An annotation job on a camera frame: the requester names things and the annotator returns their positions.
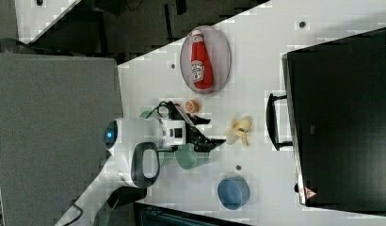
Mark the green perforated colander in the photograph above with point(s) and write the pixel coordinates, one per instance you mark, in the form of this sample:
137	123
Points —
147	113

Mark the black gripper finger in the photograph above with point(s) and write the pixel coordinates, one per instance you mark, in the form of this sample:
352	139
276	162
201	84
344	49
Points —
198	120
206	144

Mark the grey round plate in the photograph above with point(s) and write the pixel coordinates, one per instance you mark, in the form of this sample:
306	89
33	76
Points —
220	56

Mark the peeled yellow toy banana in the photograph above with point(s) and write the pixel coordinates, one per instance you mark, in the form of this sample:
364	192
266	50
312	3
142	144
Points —
239	130

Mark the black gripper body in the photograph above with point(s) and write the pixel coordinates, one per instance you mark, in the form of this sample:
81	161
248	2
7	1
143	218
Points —
192	132

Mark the blue bowl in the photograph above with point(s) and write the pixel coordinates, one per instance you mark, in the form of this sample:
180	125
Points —
233	192

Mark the orange slice toy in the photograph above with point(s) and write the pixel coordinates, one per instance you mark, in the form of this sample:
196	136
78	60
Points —
192	106

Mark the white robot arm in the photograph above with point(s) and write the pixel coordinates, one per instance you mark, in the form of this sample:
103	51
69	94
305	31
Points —
134	145

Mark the black toaster oven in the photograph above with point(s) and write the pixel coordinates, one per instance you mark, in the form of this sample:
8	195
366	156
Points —
336	99

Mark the red ketchup bottle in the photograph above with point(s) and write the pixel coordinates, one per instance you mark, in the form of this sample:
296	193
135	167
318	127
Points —
201	67

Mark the green cup with handle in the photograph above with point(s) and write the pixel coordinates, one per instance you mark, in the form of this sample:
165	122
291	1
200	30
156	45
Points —
188	158

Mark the black cylinder cup lower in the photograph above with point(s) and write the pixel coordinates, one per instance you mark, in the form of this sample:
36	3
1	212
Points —
126	195

